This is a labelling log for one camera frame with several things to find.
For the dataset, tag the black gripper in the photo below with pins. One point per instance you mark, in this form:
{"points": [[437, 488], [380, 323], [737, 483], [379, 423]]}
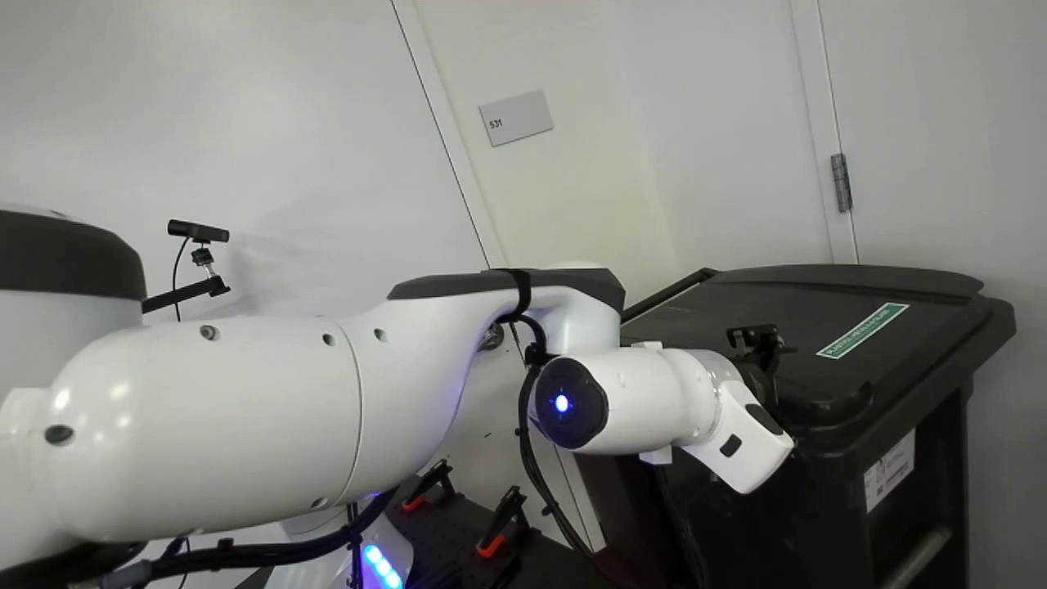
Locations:
{"points": [[755, 349]]}

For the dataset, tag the black bin lid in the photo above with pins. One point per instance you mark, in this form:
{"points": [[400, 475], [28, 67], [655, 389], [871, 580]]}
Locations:
{"points": [[936, 355]]}

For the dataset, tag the green lid sticker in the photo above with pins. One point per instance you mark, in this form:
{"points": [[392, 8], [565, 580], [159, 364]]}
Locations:
{"points": [[864, 331]]}

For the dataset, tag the black wheelie bin body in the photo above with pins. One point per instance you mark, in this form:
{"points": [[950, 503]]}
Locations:
{"points": [[805, 523]]}

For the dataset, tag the white bin label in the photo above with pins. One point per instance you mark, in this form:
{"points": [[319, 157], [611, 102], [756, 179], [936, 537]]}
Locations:
{"points": [[892, 475]]}

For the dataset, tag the silver door hinge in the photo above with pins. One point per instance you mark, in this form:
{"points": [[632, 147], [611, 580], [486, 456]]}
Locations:
{"points": [[842, 183]]}

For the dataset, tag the orange black clamp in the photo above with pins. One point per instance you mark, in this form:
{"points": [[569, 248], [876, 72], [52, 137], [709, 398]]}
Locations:
{"points": [[427, 496], [501, 528]]}

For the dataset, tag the black robot cabinet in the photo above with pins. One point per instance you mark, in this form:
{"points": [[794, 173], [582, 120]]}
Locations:
{"points": [[445, 566]]}

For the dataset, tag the blue lit control box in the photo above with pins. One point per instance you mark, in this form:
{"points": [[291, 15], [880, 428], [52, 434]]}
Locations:
{"points": [[380, 560]]}

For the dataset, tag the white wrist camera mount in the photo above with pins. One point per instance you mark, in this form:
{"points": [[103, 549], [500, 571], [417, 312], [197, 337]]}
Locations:
{"points": [[755, 447]]}

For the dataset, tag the white wall plate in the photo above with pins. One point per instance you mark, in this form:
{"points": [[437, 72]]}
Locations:
{"points": [[514, 120]]}

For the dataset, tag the black camera on stand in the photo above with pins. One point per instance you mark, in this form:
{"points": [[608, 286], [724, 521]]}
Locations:
{"points": [[197, 229]]}

